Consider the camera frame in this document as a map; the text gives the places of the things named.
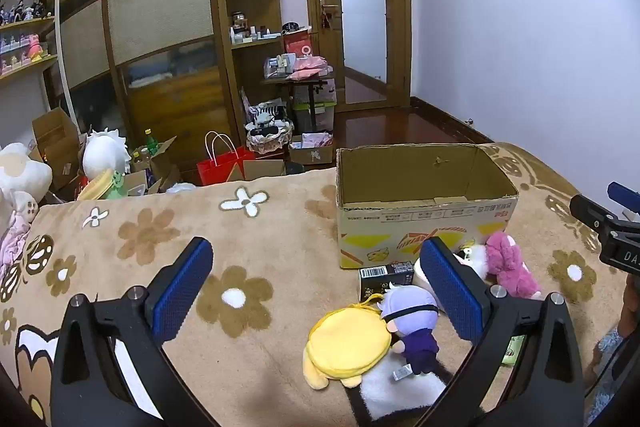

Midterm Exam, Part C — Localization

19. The white curved pole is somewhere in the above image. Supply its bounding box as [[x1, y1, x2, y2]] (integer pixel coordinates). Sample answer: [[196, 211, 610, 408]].
[[52, 0, 81, 122]]

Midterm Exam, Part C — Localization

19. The pale pink cloth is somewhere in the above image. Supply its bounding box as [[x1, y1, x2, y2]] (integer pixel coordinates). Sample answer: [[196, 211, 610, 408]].
[[0, 212, 32, 280]]

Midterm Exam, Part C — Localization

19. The black white striped cloth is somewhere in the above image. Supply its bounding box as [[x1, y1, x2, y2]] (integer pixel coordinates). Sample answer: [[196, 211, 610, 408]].
[[247, 102, 288, 128]]

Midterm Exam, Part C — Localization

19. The small cardboard box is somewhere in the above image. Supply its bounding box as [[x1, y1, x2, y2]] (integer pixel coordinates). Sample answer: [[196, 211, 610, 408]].
[[289, 133, 335, 165]]

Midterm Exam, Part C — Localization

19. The cardboard box with bottles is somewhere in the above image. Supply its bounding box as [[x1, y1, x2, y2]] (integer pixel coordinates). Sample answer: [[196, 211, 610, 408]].
[[127, 136, 181, 195]]

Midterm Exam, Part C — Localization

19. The pink plush toy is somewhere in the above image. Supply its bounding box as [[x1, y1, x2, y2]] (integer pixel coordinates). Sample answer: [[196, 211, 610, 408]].
[[457, 231, 543, 300]]

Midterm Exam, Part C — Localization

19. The empty cardboard box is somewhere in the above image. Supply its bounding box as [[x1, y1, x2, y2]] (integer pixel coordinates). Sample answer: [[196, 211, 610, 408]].
[[227, 159, 287, 182]]

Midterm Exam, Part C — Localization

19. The pink figure plush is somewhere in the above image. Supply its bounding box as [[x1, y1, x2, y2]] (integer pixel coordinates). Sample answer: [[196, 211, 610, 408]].
[[27, 33, 51, 60]]

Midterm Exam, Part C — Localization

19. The yellow plush toy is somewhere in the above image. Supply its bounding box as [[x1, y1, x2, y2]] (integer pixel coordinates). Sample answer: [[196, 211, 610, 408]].
[[302, 297, 393, 390]]

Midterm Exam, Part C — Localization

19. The beige floral blanket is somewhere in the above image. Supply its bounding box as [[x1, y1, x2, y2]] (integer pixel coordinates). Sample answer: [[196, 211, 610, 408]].
[[0, 142, 626, 427]]

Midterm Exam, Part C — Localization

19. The green and yellow plush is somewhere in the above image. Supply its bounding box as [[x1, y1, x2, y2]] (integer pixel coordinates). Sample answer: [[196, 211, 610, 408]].
[[76, 169, 130, 202]]

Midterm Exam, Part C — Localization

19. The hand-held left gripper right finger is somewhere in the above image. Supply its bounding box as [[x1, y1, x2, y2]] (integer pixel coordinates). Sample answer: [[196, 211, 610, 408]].
[[400, 236, 586, 427]]

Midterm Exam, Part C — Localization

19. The open brown cardboard box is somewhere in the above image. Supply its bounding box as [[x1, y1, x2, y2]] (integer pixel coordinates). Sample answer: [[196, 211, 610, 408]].
[[31, 107, 83, 192]]

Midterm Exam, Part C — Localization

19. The wooden wardrobe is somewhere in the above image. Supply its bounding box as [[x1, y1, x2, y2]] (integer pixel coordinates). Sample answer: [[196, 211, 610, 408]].
[[42, 0, 236, 162]]

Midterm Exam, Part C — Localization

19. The printed cardboard box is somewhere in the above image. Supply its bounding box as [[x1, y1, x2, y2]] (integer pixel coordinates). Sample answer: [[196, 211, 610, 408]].
[[335, 143, 520, 270]]

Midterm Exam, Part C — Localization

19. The white plush toy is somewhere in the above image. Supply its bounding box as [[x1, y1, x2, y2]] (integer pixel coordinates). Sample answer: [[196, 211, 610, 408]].
[[357, 354, 451, 425]]

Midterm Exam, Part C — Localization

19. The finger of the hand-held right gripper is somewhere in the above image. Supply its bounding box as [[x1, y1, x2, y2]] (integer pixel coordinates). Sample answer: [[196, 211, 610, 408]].
[[569, 193, 618, 254], [607, 181, 640, 220]]

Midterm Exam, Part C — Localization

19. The person's floral clothing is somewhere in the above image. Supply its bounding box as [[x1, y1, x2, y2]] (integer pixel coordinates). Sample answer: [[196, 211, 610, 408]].
[[585, 327, 631, 427]]

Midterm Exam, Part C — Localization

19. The white spiky-haired plush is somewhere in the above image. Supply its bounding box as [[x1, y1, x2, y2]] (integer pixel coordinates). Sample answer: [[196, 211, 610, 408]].
[[82, 127, 132, 180]]

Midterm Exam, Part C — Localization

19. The green packet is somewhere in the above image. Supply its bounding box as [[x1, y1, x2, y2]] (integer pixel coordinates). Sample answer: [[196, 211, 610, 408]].
[[501, 336, 526, 365]]

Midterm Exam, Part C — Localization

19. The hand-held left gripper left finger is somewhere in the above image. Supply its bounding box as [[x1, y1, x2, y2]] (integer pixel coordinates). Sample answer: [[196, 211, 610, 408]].
[[50, 236, 221, 427]]

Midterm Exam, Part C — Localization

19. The white cat plush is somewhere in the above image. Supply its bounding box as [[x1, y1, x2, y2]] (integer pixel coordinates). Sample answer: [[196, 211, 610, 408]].
[[0, 142, 53, 208]]

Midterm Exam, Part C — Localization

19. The red gift bag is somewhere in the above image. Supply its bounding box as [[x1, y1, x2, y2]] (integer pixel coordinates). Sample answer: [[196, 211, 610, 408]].
[[196, 132, 256, 186]]

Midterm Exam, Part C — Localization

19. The clear plastic storage bin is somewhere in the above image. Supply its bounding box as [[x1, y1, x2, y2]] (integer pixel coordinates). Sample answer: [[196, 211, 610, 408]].
[[291, 84, 337, 135]]

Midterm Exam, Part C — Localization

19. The black cable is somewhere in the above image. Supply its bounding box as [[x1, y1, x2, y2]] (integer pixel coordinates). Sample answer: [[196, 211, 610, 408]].
[[582, 342, 623, 408]]

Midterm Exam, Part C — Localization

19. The purple-haired plush doll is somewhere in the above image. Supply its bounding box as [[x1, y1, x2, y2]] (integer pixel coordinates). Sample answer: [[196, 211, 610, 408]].
[[377, 284, 441, 375]]

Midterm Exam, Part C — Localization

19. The pink cloth bundle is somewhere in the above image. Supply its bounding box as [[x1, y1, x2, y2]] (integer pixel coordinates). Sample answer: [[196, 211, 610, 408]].
[[291, 57, 335, 81]]

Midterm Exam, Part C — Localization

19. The cream plush with brown spots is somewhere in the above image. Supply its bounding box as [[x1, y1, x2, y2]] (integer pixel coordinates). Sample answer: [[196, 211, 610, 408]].
[[0, 189, 38, 228]]

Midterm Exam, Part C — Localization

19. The red box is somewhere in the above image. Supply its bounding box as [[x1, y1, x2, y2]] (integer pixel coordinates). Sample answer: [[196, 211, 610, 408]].
[[282, 31, 315, 58]]

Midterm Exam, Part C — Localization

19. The small wooden table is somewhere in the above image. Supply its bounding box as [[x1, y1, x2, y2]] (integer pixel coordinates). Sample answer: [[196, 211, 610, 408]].
[[261, 74, 337, 132]]

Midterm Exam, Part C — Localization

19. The wicker basket with lace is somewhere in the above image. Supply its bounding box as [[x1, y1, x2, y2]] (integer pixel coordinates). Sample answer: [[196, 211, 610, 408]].
[[245, 117, 295, 154]]

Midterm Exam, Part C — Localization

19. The wooden door with glass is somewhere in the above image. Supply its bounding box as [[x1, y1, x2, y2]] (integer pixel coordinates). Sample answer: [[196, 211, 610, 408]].
[[300, 0, 413, 112]]

